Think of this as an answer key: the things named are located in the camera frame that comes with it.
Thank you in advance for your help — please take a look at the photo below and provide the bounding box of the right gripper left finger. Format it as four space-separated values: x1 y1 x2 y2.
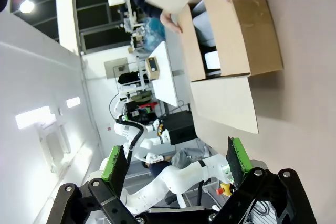
47 144 140 224

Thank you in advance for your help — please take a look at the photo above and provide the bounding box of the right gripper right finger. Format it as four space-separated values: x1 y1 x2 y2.
217 136 317 224

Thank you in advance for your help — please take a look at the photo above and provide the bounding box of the large cardboard box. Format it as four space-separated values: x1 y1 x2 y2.
145 0 285 135

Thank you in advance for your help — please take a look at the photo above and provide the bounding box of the grey white gift set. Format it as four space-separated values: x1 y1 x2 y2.
191 0 224 74

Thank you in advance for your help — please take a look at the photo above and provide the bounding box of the person's right hand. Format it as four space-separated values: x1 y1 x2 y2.
159 10 184 35

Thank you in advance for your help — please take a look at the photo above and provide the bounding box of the red yellow emergency stop button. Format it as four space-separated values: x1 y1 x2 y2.
216 182 232 197

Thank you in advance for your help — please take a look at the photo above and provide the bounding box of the black equipment case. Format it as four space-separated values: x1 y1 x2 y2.
162 111 198 146

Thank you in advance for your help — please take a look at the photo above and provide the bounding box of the white lab table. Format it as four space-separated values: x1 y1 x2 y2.
151 41 180 107

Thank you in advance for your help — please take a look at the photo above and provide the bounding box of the brown carton black label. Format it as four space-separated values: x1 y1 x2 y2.
145 56 161 81

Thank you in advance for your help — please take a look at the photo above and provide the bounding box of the blue plastic bag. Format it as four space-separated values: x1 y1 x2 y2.
143 17 166 52

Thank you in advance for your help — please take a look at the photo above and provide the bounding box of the black left arm cable sleeve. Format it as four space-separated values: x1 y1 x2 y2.
196 158 208 207

